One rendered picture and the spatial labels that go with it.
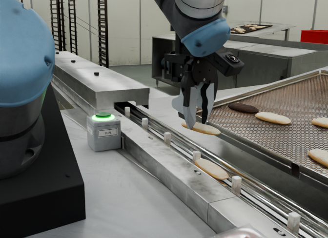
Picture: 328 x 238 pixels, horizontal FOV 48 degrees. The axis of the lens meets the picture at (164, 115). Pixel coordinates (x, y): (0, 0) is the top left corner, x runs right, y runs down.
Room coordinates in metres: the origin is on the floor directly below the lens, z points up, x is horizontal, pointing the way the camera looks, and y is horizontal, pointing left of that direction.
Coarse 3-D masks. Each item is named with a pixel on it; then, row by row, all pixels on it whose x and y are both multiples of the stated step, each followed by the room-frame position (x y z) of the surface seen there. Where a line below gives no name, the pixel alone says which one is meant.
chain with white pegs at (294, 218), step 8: (128, 112) 1.11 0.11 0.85; (144, 120) 0.99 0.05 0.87; (168, 136) 0.86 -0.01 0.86; (200, 152) 0.74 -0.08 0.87; (192, 160) 0.76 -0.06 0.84; (232, 184) 0.62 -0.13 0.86; (240, 184) 0.61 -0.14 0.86; (240, 192) 0.61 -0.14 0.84; (272, 216) 0.53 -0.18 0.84; (288, 216) 0.49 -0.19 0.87; (296, 216) 0.48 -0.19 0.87; (288, 224) 0.49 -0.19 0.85; (296, 224) 0.48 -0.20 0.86; (296, 232) 0.48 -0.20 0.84
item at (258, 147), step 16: (288, 80) 1.13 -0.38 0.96; (320, 80) 1.12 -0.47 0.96; (240, 96) 1.05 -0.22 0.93; (256, 96) 1.05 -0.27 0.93; (272, 96) 1.03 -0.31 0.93; (288, 96) 1.01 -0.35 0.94; (304, 96) 1.00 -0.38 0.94; (320, 96) 0.98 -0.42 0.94; (240, 112) 0.94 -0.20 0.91; (224, 128) 0.82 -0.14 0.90; (272, 128) 0.81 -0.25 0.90; (304, 128) 0.79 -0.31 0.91; (320, 128) 0.77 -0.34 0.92; (256, 144) 0.71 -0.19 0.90; (288, 160) 0.63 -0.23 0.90; (320, 176) 0.57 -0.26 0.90
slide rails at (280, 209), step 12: (132, 120) 1.04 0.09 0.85; (168, 144) 0.84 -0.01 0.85; (180, 144) 0.84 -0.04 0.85; (192, 156) 0.77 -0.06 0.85; (204, 156) 0.77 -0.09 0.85; (228, 180) 0.65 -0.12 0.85; (252, 192) 0.60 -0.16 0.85; (252, 204) 0.55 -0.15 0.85; (264, 204) 0.56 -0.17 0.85; (276, 204) 0.55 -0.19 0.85; (288, 228) 0.48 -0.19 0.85; (300, 228) 0.49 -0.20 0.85; (312, 228) 0.48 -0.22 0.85
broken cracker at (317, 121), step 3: (324, 117) 0.81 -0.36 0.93; (312, 120) 0.80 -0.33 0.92; (315, 120) 0.80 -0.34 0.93; (318, 120) 0.79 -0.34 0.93; (321, 120) 0.79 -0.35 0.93; (324, 120) 0.79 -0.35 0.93; (327, 120) 0.79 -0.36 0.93; (312, 123) 0.80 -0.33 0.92; (315, 123) 0.79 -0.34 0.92; (318, 123) 0.79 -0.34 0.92; (321, 123) 0.78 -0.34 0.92; (324, 123) 0.78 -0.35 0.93; (327, 123) 0.77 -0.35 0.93; (324, 126) 0.78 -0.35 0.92; (327, 126) 0.77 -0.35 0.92
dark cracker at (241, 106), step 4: (232, 104) 0.98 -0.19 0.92; (236, 104) 0.97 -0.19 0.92; (240, 104) 0.97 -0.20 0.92; (244, 104) 0.97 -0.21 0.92; (232, 108) 0.97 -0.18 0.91; (236, 108) 0.96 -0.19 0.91; (240, 108) 0.95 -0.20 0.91; (244, 108) 0.94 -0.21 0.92; (248, 108) 0.93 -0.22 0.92; (252, 108) 0.93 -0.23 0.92; (256, 108) 0.93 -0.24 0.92; (248, 112) 0.92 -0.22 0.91; (252, 112) 0.92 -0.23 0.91; (256, 112) 0.92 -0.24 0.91
